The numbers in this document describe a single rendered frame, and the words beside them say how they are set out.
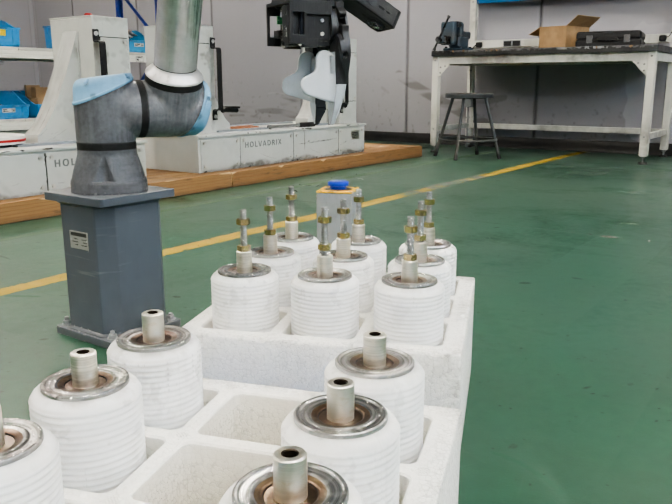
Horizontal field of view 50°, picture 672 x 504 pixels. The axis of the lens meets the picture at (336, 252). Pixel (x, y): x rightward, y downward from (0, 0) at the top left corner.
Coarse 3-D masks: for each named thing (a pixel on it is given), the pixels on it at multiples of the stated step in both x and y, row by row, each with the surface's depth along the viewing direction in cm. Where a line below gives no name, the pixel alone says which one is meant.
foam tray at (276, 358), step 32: (192, 320) 104; (288, 320) 104; (448, 320) 104; (224, 352) 98; (256, 352) 97; (288, 352) 96; (320, 352) 94; (416, 352) 92; (448, 352) 91; (256, 384) 98; (288, 384) 97; (320, 384) 96; (448, 384) 91
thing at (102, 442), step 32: (128, 384) 64; (32, 416) 62; (64, 416) 60; (96, 416) 60; (128, 416) 63; (64, 448) 60; (96, 448) 61; (128, 448) 63; (64, 480) 61; (96, 480) 62
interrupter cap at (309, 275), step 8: (304, 272) 101; (312, 272) 101; (336, 272) 101; (344, 272) 101; (304, 280) 98; (312, 280) 97; (320, 280) 97; (328, 280) 97; (336, 280) 97; (344, 280) 98
